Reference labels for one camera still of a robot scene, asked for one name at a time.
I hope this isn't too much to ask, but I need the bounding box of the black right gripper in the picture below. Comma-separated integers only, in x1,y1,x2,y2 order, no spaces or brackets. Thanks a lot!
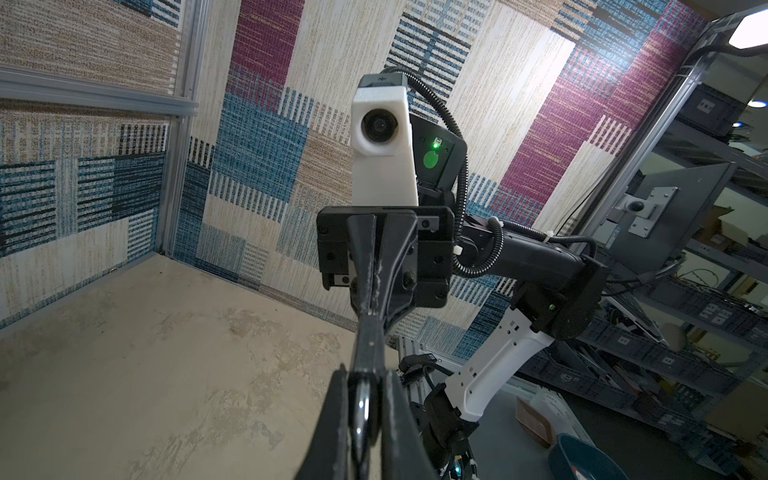
316,206,454,375

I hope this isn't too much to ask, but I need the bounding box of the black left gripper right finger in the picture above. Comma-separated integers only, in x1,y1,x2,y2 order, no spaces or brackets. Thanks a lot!
381,370,437,480

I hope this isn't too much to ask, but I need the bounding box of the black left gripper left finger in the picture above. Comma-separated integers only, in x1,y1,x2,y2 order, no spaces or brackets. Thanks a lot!
295,365,349,480

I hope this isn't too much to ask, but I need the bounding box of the small black padlock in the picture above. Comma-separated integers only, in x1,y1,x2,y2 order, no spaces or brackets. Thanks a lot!
348,372,379,479

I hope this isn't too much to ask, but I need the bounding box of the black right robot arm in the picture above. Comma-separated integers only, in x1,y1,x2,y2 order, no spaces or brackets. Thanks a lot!
297,66,609,479

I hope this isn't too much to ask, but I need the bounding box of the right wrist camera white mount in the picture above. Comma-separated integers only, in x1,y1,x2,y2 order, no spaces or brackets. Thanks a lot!
350,72,418,207

